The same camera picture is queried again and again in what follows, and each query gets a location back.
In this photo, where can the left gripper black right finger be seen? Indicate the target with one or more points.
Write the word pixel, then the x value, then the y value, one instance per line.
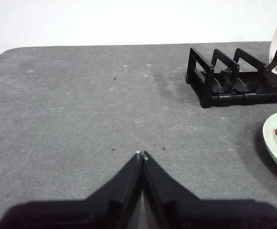
pixel 212 214

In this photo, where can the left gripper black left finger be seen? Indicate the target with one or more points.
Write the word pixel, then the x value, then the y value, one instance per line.
pixel 85 214

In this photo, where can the pale green plate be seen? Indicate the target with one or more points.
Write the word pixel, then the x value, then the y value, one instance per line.
pixel 271 143

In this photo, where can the black plate rack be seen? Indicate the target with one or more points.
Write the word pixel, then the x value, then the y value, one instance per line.
pixel 207 95

